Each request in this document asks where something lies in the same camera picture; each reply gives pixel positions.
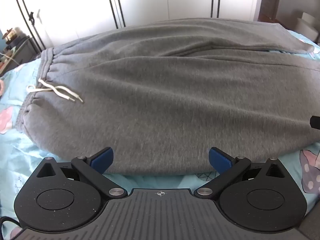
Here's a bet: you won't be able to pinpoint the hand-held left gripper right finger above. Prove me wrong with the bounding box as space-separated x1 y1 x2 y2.
195 147 287 198

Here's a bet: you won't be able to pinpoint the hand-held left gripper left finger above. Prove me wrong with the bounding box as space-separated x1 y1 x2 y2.
37 147 128 198

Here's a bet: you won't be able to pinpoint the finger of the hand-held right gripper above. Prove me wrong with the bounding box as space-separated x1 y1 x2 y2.
309 115 320 130

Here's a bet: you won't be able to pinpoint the grey sweat pants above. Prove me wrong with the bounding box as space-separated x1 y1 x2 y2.
15 17 320 176

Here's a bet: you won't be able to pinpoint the light blue printed bed sheet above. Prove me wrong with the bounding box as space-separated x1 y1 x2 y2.
0 21 320 230

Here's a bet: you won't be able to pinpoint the white box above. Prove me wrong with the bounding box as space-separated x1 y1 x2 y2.
297 12 320 42

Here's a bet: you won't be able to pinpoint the dark bedside table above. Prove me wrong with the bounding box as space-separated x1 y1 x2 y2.
0 36 42 78

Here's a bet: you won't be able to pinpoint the white wardrobe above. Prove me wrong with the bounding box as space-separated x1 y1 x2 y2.
0 0 266 53

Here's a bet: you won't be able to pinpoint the black cable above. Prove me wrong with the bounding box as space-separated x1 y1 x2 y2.
0 216 20 233

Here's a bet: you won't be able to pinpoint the brown door frame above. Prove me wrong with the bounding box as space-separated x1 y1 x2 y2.
258 0 278 22

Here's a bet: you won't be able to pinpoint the white cable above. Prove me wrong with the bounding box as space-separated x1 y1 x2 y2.
0 52 18 63

